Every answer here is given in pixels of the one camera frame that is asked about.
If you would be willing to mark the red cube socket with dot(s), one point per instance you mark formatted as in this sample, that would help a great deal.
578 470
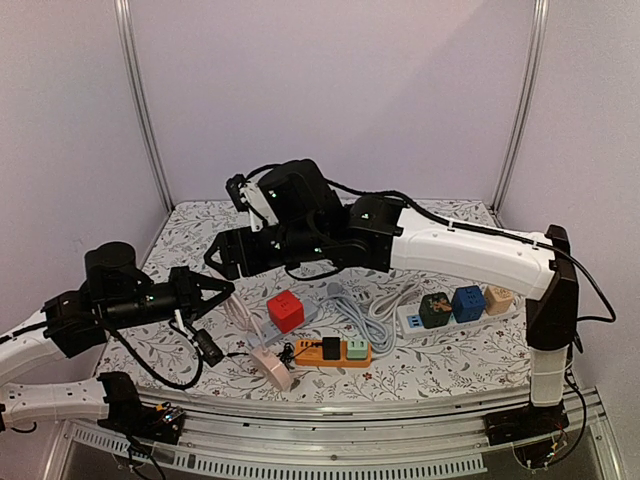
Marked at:
286 311

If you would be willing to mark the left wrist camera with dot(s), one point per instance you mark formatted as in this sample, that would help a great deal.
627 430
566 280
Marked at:
209 350

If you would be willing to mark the beige cube socket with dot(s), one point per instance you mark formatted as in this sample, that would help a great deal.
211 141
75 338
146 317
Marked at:
498 300

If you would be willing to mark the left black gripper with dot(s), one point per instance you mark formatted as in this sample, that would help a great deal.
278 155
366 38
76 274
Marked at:
187 284

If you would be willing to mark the right aluminium frame post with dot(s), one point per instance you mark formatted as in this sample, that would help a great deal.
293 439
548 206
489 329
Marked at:
523 107

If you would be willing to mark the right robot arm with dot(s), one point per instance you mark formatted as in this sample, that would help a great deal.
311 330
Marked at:
296 216

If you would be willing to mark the white multicolour power strip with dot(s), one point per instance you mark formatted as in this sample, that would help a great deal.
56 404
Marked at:
411 326

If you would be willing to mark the light blue power strip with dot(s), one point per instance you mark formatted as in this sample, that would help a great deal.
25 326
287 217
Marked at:
381 338

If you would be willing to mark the green plug adapter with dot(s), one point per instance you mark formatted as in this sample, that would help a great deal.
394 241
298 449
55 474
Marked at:
357 350

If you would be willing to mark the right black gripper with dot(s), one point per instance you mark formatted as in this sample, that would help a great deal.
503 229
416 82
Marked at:
240 251

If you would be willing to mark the dark green cube socket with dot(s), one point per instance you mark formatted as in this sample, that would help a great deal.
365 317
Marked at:
435 310

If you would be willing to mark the aluminium frame post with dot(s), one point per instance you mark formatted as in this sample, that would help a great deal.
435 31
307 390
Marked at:
523 107
124 21

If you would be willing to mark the pink round power strip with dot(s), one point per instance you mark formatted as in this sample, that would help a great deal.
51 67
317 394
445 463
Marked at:
265 360

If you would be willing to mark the black power adapter with cable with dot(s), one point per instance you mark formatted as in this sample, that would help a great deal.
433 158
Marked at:
326 352

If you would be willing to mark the blue cube socket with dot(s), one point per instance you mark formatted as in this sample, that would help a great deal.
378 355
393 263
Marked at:
468 304

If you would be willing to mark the left aluminium frame post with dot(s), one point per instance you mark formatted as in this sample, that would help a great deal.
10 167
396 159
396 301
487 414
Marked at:
124 21

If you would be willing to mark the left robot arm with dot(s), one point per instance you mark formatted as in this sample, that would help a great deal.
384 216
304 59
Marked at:
116 295

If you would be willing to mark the floral table mat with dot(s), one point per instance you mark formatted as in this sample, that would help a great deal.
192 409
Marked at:
476 358

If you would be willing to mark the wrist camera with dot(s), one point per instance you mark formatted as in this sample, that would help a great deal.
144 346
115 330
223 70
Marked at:
209 350
248 197

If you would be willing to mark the orange power strip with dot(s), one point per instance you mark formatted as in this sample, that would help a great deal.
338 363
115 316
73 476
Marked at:
353 364

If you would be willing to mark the front aluminium rail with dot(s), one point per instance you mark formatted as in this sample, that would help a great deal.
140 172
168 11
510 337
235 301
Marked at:
441 438

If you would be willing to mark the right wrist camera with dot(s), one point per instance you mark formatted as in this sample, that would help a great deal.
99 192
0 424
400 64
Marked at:
248 197

